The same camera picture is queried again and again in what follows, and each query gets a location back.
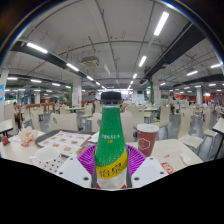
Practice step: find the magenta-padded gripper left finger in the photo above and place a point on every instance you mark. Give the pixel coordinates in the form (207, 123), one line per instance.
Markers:
(71, 170)

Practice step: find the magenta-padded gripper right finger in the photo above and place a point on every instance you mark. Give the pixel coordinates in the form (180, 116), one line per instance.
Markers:
(150, 170)

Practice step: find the green drink bottle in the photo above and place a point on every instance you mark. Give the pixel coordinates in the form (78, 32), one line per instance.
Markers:
(111, 140)

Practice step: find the red sauce sachet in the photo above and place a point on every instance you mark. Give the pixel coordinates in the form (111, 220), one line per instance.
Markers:
(167, 167)

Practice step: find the white polka-dot mug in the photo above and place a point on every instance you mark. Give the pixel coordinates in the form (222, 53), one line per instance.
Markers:
(48, 158)

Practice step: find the red paper cup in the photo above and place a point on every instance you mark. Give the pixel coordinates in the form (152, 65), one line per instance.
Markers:
(146, 140)

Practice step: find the brown food tray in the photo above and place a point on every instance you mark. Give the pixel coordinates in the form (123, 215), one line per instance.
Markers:
(63, 140)

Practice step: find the crumpled white tissue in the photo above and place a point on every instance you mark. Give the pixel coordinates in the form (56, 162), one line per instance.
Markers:
(185, 158)

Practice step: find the white napkin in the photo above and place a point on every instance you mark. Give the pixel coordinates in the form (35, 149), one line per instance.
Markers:
(94, 137)

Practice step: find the beige canteen chairs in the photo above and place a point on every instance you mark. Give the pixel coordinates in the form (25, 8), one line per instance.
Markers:
(65, 121)

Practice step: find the crumpled orange food wrapper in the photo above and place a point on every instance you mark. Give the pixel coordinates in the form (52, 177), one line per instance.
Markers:
(27, 136)

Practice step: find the small red packet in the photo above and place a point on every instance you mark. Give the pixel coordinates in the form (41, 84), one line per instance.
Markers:
(5, 140)

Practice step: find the beige table, black leg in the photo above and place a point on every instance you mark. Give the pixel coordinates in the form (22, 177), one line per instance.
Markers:
(219, 126)
(5, 126)

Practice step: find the ceiling air conditioner unit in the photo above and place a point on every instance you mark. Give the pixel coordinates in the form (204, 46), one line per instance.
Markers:
(90, 62)

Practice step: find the ceiling strip lights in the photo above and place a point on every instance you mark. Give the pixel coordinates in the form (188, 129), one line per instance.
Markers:
(161, 23)

